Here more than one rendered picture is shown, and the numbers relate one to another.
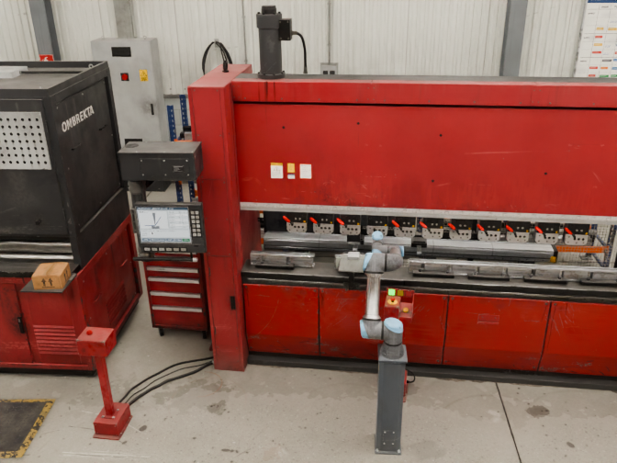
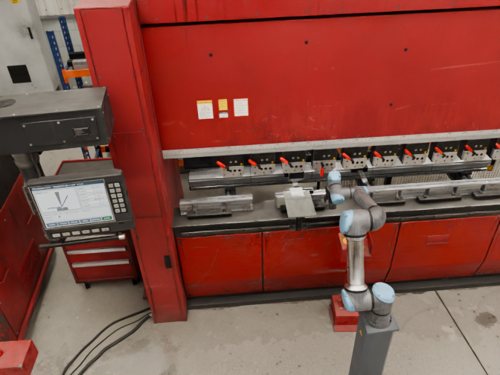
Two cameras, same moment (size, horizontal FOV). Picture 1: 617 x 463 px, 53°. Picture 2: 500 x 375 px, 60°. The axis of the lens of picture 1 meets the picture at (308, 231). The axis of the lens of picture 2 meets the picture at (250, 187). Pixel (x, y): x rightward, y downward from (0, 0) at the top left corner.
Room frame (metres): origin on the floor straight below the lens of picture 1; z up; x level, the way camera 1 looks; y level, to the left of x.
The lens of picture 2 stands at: (1.90, 0.42, 2.76)
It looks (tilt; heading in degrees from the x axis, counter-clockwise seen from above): 36 degrees down; 349
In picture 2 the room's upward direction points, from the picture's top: 2 degrees counter-clockwise
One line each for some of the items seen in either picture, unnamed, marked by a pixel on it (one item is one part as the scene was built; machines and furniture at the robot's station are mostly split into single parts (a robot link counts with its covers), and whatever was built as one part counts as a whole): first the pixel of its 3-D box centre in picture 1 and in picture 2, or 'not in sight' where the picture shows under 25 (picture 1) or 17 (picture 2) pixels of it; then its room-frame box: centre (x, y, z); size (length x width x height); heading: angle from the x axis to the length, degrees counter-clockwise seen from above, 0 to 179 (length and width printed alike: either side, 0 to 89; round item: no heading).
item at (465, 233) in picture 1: (460, 227); (414, 150); (4.07, -1.11, 1.26); 0.15 x 0.09 x 0.17; 82
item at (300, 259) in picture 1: (282, 258); (216, 204); (4.26, 0.21, 0.92); 0.50 x 0.06 x 0.10; 82
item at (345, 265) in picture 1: (352, 263); (299, 204); (4.04, -0.32, 1.00); 0.26 x 0.18 x 0.01; 172
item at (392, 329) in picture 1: (392, 330); (380, 297); (3.23, -0.51, 0.94); 0.13 x 0.12 x 0.14; 82
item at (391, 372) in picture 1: (389, 400); (368, 358); (3.23, -0.52, 0.39); 0.18 x 0.18 x 0.77; 85
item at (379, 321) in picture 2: (392, 345); (379, 311); (3.23, -0.52, 0.82); 0.15 x 0.15 x 0.10
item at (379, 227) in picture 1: (377, 223); (323, 156); (4.16, -0.51, 1.26); 0.15 x 0.09 x 0.17; 82
